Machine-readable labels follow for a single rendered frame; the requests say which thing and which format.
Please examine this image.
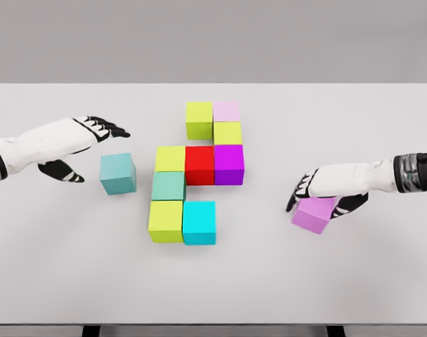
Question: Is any dusty teal cube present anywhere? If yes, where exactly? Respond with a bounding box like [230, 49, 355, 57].
[100, 152, 138, 197]

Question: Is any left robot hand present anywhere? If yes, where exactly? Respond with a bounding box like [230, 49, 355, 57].
[29, 114, 132, 184]

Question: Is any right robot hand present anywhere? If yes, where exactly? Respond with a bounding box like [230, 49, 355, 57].
[285, 164, 371, 220]

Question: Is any pale pink cube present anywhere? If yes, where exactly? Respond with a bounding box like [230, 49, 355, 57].
[212, 100, 242, 123]

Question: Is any bright cyan cube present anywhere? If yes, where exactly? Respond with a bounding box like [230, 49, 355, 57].
[181, 200, 217, 246]

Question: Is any purple cube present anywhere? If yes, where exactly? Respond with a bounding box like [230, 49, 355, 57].
[213, 144, 245, 185]

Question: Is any mint green cube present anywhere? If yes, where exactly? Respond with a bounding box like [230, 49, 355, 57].
[150, 171, 188, 202]

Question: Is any red cube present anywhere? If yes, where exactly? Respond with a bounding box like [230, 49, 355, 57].
[184, 145, 216, 186]

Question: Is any orchid pink cube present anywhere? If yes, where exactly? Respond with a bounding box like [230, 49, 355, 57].
[291, 196, 338, 235]

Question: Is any yellow-green cube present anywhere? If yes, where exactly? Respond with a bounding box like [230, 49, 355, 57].
[154, 146, 187, 173]
[212, 121, 244, 146]
[185, 101, 214, 140]
[147, 200, 184, 244]

